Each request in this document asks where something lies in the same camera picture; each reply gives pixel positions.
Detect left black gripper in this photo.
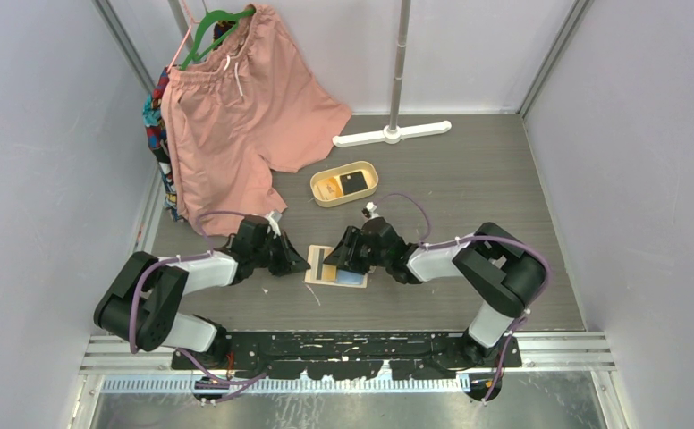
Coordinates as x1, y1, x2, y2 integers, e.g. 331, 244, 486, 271
252, 231, 309, 278

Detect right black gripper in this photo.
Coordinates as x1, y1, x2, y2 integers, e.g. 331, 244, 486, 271
325, 225, 390, 275

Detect gold card with black stripe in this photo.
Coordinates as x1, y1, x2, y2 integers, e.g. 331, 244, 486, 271
312, 246, 335, 282

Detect beige leather card holder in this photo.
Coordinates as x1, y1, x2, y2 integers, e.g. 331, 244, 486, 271
304, 245, 368, 289

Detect gold credit card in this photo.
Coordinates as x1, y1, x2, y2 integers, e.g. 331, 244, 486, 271
316, 177, 343, 201

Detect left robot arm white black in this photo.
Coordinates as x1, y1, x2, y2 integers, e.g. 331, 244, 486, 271
93, 213, 310, 369

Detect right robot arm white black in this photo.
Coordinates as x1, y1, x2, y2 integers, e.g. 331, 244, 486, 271
324, 216, 551, 367

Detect black card in tray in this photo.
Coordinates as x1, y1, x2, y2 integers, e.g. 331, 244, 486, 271
339, 171, 368, 196

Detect beige oval tray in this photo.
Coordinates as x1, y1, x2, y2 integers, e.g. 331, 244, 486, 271
309, 161, 379, 208

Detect white rack stand base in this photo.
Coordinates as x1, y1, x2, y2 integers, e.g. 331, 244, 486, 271
332, 121, 452, 147

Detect pink shorts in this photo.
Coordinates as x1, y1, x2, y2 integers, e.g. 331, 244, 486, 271
161, 4, 351, 236

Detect colourful patterned garment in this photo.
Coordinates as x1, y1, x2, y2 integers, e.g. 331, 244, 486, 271
142, 68, 183, 222

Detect grey metal rack pole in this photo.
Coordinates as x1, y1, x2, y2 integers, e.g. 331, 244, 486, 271
387, 0, 412, 134

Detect pink clothes hanger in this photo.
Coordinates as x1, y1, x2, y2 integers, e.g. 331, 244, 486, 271
166, 0, 199, 70

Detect green clothes hanger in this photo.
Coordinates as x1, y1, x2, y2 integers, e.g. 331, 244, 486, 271
178, 5, 256, 71

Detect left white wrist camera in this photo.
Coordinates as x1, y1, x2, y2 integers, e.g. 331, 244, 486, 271
264, 210, 282, 236

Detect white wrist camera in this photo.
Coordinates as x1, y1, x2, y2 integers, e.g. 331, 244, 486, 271
361, 202, 378, 220
264, 210, 282, 236

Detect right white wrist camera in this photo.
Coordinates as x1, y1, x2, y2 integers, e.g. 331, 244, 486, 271
361, 202, 378, 220

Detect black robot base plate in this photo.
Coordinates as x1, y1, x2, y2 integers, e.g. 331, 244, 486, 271
196, 331, 522, 381

